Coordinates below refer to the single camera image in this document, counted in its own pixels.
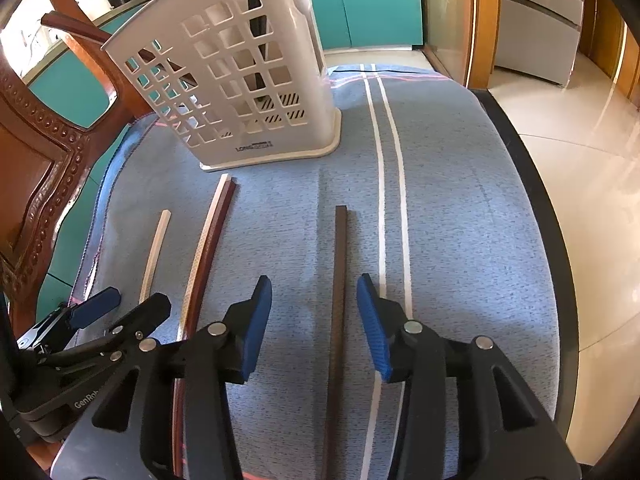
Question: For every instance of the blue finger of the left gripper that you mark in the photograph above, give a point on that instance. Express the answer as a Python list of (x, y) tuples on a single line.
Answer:
[(84, 314), (145, 309)]

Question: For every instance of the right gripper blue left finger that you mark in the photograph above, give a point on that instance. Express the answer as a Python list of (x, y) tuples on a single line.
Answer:
[(246, 323)]

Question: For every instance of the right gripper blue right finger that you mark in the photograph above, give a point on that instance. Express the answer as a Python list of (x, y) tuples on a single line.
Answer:
[(382, 320)]

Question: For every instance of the dark brown chopstick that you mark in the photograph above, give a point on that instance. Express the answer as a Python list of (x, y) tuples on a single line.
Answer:
[(336, 355)]

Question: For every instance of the dark red chopstick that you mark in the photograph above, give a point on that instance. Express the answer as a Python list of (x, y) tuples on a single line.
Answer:
[(177, 410)]

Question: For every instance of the cream white chopstick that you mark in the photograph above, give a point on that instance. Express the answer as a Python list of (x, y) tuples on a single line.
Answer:
[(154, 254)]

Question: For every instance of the teal lower kitchen cabinets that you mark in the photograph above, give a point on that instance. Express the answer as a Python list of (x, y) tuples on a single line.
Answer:
[(347, 24)]

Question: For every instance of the carved brown wooden chair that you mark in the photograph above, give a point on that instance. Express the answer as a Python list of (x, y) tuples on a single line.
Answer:
[(45, 162)]

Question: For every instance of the blue striped table cloth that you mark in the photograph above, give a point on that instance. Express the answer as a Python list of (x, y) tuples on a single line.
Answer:
[(439, 219)]

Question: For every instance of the white plastic utensil basket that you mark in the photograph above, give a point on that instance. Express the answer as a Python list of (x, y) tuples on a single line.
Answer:
[(219, 119)]

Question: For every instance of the grey refrigerator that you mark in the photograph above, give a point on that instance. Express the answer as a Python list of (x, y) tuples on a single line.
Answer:
[(540, 38)]

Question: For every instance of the wooden glass door frame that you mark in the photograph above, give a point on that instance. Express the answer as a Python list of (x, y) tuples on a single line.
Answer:
[(460, 39)]

